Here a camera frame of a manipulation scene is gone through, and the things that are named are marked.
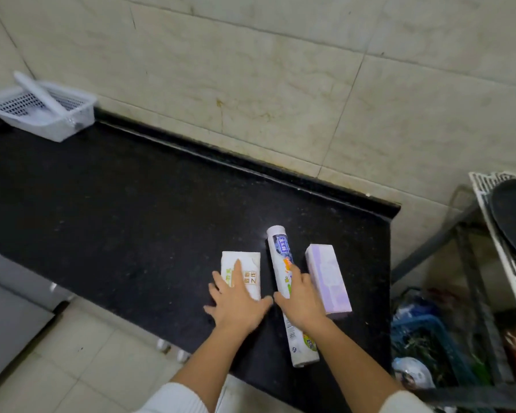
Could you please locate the person's left forearm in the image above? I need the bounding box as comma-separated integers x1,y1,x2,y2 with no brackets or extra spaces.
170,322,259,394

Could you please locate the white plastic bag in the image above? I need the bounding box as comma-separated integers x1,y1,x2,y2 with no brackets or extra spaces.
391,356,437,390

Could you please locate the person's right hand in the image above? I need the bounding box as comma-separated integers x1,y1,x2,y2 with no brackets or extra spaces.
274,261,333,337

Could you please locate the blue plastic basket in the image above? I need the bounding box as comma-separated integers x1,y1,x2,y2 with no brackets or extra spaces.
390,313,480,385

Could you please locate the purple and white box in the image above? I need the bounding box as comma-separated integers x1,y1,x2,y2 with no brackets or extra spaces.
305,243,353,320

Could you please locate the person's left hand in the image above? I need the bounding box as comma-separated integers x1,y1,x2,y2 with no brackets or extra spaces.
203,259,274,337

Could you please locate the grey cabinet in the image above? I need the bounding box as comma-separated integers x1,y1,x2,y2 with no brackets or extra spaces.
0,244,76,393

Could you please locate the white left sleeve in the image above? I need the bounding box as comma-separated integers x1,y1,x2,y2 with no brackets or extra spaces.
135,382,226,413

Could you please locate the white plastic stick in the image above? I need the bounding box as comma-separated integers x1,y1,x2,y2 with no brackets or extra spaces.
13,71,70,117

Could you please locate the grey metal shelf frame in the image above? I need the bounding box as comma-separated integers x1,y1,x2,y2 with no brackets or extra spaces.
390,185,516,411

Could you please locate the white right sleeve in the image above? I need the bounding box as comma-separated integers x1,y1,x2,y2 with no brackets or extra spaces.
378,389,436,413

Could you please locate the white perforated plastic basket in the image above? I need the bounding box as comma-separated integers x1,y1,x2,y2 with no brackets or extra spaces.
0,79,98,143

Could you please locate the black round pan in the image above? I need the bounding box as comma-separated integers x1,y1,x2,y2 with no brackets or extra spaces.
486,178,516,272

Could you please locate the white tissue packet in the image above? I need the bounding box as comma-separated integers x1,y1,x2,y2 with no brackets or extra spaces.
220,250,262,302

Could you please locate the person's right forearm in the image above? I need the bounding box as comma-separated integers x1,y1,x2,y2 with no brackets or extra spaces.
306,319,406,402

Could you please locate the white sleeve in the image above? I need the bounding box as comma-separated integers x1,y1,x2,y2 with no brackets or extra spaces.
378,389,436,413
135,382,226,413

